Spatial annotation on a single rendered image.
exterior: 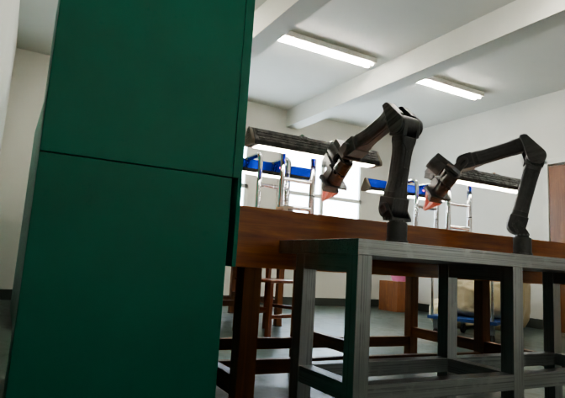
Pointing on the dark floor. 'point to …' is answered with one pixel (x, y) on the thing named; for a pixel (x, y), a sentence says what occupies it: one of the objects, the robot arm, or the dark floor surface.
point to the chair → (271, 302)
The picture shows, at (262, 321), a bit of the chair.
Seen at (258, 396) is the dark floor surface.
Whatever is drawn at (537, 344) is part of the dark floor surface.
